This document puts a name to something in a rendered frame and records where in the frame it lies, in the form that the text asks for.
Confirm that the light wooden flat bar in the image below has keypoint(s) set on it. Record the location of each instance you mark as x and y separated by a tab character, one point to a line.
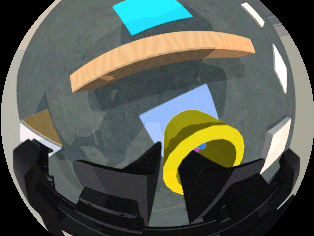
157	51

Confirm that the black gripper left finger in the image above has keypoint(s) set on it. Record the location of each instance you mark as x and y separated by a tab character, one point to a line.
137	181

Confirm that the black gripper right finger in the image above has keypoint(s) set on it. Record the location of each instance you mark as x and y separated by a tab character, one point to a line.
204	181

